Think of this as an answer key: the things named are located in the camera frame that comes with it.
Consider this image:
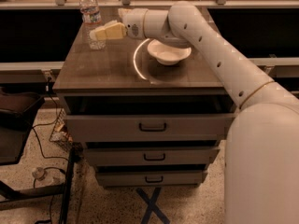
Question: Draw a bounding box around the dark office chair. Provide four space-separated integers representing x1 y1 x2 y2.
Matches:
0 87 45 165

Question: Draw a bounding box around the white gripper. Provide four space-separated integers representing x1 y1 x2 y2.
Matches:
89 8 148 41

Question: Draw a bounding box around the grey drawer cabinet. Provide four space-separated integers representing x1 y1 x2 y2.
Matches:
53 31 235 174

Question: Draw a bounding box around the blue tape cross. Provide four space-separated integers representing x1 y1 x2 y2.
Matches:
136 188 170 224

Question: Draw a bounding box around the clear plastic water bottle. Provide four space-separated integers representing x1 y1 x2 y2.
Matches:
79 0 106 50

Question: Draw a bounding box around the black table leg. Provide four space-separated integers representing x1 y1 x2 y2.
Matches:
0 149 75 224

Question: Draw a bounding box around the grey drawer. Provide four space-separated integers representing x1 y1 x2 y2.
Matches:
84 147 219 166
65 114 235 143
95 170 207 188

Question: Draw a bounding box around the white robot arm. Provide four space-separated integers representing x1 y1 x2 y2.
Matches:
90 1 299 224

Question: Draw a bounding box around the middle grey drawer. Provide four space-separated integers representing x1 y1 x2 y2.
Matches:
84 147 219 166

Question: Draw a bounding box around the bottom grey drawer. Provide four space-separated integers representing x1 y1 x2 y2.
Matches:
95 170 207 188

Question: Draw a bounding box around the white plug adapter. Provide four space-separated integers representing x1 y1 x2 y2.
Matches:
32 167 54 187

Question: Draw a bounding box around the top grey drawer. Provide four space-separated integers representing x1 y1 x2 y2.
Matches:
65 114 235 143

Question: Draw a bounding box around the black floor cable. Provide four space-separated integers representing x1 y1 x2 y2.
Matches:
31 87 70 224

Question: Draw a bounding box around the white bowl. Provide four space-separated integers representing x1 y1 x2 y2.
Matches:
148 39 192 65

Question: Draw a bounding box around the wire basket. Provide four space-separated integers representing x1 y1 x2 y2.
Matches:
50 109 72 151

